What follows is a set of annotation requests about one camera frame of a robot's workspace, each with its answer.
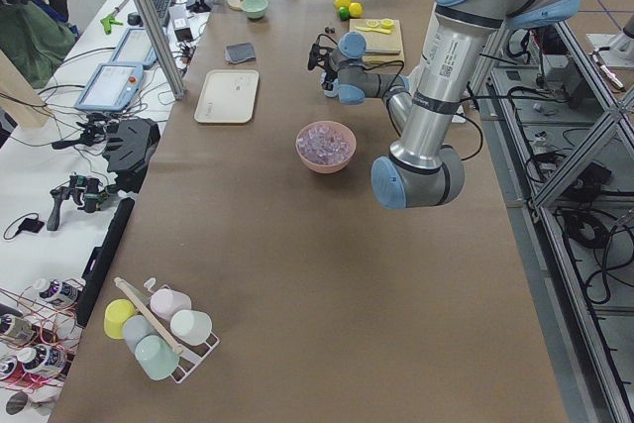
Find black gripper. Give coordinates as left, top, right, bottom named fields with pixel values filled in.
left=319, top=55, right=339, bottom=94

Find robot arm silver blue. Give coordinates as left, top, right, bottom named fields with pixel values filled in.
left=308, top=0, right=581, bottom=209

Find clear ice cubes pile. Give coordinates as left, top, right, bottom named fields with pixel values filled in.
left=296, top=124, right=353, bottom=165

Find pink cup on rack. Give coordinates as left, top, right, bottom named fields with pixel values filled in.
left=150, top=288, right=192, bottom=321

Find white cup on rack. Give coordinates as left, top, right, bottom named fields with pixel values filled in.
left=169, top=309, right=213, bottom=346

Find yellow cup on rack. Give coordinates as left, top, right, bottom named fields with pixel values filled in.
left=103, top=298, right=137, bottom=340

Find grey cup on rack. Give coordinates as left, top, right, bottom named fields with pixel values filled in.
left=122, top=314, right=156, bottom=353

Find mint cup on rack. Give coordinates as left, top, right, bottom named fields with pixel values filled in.
left=134, top=335, right=179, bottom=380

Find steel muddler black tip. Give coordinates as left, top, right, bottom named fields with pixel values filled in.
left=365, top=49, right=401, bottom=55

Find yellow plastic knife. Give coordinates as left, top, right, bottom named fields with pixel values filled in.
left=355, top=26, right=383, bottom=33

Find wooden cutting board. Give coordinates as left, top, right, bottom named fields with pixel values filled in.
left=349, top=19, right=404, bottom=64

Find green lime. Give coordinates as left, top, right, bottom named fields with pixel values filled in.
left=338, top=6, right=350, bottom=21

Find yellow lemon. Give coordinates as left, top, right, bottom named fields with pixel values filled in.
left=348, top=2, right=364, bottom=18
left=333, top=0, right=352, bottom=10

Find pink bowl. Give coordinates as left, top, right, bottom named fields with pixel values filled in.
left=295, top=120, right=357, bottom=174

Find grey folded cloth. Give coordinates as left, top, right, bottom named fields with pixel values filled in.
left=225, top=43, right=256, bottom=64

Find mint green bowl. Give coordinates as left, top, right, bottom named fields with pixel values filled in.
left=241, top=0, right=268, bottom=20

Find cream rabbit tray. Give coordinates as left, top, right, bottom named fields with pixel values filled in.
left=193, top=69, right=260, bottom=125

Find blue teach pendant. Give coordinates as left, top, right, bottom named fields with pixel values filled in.
left=111, top=27, right=157, bottom=69
left=74, top=61, right=145, bottom=113

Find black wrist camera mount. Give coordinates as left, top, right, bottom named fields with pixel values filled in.
left=307, top=43, right=333, bottom=70

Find black camera cable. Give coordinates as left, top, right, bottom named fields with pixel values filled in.
left=316, top=32, right=484, bottom=161

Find aluminium frame post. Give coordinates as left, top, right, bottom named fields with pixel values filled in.
left=134, top=0, right=185, bottom=100

